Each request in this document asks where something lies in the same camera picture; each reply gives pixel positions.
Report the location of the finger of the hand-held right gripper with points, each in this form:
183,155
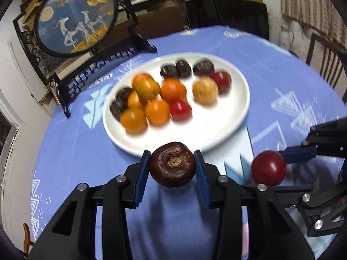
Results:
325,208
298,153

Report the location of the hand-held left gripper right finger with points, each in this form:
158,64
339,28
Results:
202,181

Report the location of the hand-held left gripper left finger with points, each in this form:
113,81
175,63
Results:
142,178

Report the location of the red cherry tomato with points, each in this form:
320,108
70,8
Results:
221,81
180,110
268,168

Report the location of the white round plate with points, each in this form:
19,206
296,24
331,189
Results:
211,124

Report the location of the cluster of orange tomatoes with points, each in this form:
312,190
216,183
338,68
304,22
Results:
157,111

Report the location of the blue printed tablecloth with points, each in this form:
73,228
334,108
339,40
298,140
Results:
81,154

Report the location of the dark wooden slatted chair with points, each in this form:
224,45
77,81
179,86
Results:
325,59

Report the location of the white ceramic jug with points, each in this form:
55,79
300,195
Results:
284,36
296,36

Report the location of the light wooden chair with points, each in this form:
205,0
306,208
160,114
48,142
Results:
27,238

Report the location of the beige striped curtain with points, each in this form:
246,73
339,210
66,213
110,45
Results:
311,2

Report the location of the brown cardboard sheet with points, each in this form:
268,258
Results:
162,19

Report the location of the round painted screen on stand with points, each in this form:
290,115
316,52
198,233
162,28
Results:
73,24

